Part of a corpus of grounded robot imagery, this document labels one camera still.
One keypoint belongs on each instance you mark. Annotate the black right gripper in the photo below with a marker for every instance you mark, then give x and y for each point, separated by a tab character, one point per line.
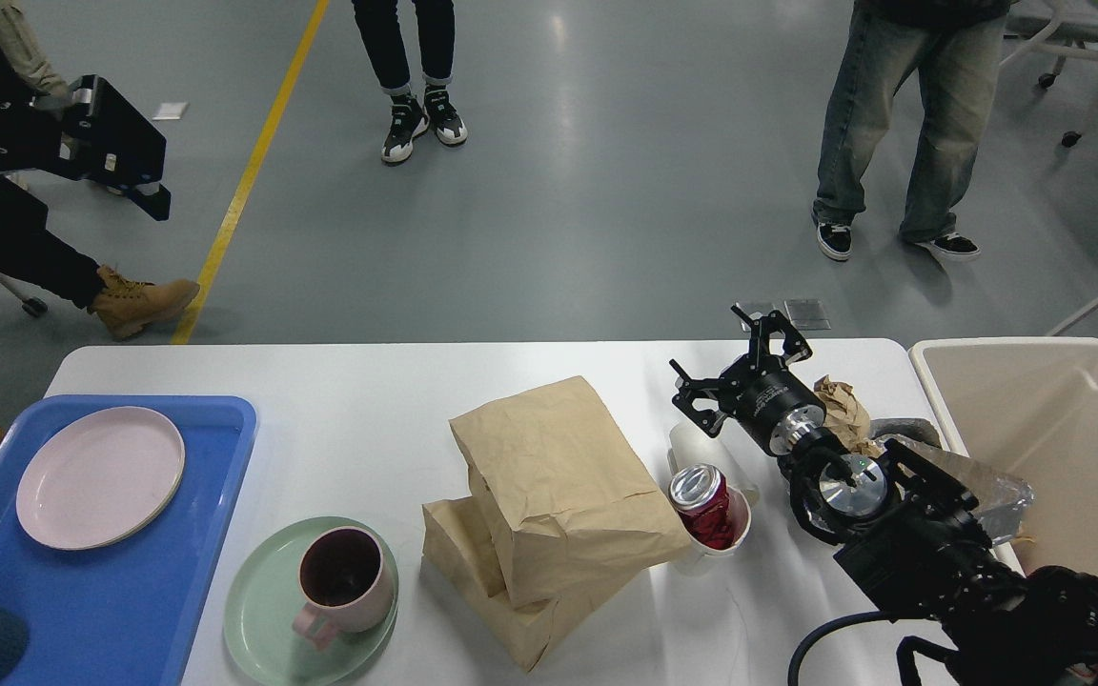
775	408

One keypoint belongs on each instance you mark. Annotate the pink mug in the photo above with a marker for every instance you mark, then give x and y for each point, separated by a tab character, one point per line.
348	585

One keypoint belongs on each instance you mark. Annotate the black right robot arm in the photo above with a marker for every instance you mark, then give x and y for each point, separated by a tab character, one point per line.
904	532

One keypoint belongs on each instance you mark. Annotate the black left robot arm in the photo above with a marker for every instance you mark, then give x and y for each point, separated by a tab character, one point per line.
98	136

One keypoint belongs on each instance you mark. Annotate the white paper cup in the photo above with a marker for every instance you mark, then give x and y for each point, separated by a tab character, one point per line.
689	446

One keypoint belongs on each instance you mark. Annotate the metal floor socket plate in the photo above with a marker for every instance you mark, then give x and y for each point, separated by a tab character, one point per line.
807	314

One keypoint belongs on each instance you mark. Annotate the crumpled brown paper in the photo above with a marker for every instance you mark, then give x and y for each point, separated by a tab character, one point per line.
846	417

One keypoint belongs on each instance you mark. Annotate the crushed red soda can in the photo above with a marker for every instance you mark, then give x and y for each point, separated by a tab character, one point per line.
701	500

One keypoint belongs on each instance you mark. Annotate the grey crumpled wrapper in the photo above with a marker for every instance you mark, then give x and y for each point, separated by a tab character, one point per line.
918	429

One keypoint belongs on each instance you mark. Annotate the upper brown paper bag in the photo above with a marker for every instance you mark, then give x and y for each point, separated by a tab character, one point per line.
566	500

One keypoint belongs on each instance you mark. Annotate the clear plastic wrapper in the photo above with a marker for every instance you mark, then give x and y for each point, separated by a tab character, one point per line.
1004	499

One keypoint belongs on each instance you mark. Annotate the beige plastic bin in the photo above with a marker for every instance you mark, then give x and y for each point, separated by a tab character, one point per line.
1027	406

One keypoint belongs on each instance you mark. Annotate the white office chair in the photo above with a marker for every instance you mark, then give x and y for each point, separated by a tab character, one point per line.
1062	28

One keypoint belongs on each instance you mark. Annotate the green plate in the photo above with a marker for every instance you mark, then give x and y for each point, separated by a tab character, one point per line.
262	604

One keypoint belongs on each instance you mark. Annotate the white paper scrap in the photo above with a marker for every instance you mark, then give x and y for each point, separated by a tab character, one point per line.
170	111

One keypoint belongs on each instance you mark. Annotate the pink plate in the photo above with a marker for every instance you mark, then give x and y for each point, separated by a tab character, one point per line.
101	479

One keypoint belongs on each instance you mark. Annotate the blue plastic tray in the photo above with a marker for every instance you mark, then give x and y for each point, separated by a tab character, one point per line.
125	614

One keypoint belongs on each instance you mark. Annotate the seated person tan boots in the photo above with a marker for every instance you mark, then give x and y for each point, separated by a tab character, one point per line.
124	306

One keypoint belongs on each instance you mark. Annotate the person in beige trousers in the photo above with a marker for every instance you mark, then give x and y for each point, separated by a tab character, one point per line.
22	50

